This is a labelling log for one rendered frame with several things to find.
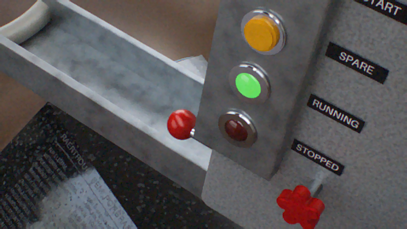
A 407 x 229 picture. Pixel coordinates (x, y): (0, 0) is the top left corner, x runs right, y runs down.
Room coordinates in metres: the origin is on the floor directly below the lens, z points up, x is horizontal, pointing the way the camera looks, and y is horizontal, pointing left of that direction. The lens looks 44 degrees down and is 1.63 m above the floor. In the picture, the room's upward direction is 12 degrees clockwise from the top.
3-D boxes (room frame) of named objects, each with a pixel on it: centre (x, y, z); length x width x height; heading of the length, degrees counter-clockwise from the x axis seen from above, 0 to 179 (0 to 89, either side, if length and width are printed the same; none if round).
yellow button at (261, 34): (0.38, -0.03, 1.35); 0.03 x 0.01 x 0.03; 66
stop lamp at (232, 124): (0.38, -0.03, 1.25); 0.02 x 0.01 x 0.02; 66
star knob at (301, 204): (0.35, -0.10, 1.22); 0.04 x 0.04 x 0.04; 66
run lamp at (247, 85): (0.38, -0.03, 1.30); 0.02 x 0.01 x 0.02; 66
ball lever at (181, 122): (0.46, 0.00, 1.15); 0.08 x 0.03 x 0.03; 66
